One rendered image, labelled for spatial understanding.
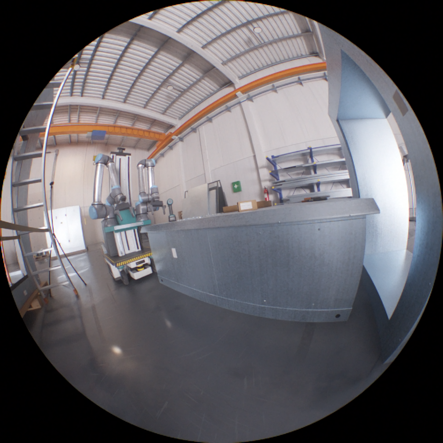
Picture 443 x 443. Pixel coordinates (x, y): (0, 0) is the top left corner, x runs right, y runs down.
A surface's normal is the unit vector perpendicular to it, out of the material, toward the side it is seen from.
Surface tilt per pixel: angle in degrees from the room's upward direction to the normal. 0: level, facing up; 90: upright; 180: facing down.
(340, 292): 90
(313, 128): 90
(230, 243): 90
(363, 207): 67
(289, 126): 90
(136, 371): 0
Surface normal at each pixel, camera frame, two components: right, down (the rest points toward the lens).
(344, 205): -0.57, -0.25
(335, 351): -0.15, -0.99
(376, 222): -0.60, 0.15
